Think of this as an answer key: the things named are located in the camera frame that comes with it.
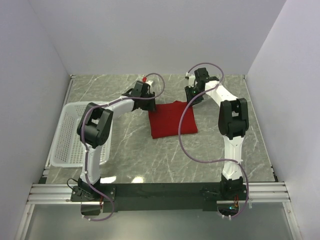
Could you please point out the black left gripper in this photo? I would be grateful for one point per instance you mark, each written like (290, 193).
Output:
(151, 106)

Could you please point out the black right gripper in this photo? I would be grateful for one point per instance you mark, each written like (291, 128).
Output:
(188, 91)

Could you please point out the red t shirt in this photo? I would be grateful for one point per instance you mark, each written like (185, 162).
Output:
(164, 121)

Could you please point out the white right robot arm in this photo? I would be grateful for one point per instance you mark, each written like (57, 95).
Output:
(233, 122)

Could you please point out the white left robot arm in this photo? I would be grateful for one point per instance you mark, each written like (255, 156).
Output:
(95, 130)

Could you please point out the white plastic basket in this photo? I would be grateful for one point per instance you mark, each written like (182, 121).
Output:
(67, 149)

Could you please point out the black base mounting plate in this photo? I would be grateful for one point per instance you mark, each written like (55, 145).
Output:
(163, 196)

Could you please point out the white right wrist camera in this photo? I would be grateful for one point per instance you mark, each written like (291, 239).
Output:
(191, 79)

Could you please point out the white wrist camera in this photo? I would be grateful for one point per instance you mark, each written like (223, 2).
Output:
(191, 79)
(151, 83)

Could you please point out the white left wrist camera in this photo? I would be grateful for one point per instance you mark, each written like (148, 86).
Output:
(151, 83)

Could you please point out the aluminium frame rail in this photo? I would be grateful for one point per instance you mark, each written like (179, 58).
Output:
(264, 185)

